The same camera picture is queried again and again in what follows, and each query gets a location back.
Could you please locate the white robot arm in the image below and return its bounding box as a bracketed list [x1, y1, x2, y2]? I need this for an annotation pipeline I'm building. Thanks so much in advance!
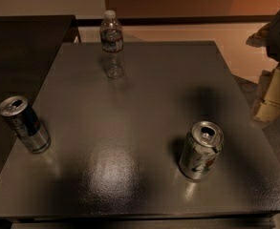
[247, 10, 280, 128]

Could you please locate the clear plastic water bottle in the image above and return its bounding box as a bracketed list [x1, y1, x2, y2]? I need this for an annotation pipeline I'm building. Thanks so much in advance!
[99, 10, 124, 79]

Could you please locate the slim blue silver can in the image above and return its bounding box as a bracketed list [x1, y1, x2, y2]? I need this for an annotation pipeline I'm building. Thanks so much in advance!
[0, 95, 51, 154]

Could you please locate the silver green 7up can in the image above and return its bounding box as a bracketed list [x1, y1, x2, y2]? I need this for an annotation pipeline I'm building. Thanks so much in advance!
[179, 121, 225, 180]

